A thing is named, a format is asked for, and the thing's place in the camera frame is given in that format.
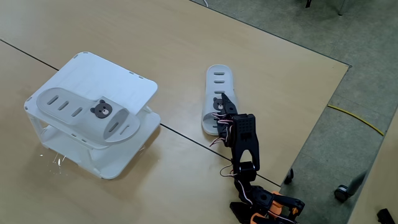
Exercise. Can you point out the white bear slipper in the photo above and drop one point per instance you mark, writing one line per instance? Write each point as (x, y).
(219, 87)
(93, 127)

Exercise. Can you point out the white plastic box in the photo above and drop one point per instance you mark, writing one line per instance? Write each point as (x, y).
(93, 74)

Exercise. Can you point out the black table caster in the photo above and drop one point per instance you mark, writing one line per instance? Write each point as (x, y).
(288, 176)

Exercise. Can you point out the grey chair caster leg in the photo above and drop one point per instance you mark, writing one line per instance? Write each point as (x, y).
(342, 193)

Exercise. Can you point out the black floor object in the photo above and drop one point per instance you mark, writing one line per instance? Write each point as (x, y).
(385, 216)

